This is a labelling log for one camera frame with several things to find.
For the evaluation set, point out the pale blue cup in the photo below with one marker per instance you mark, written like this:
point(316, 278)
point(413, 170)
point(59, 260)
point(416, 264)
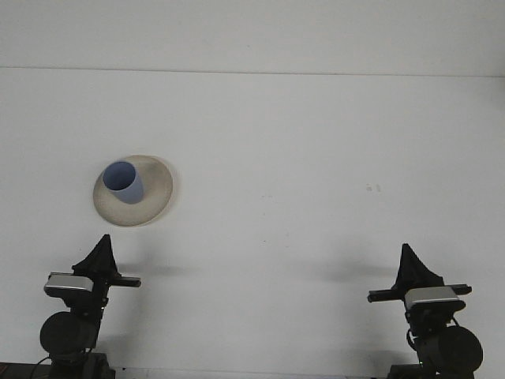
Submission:
point(126, 187)

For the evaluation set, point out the pale round plate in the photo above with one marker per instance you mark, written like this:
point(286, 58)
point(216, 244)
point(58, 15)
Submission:
point(155, 191)

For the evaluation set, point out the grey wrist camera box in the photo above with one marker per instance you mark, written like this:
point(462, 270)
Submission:
point(432, 297)
point(69, 282)

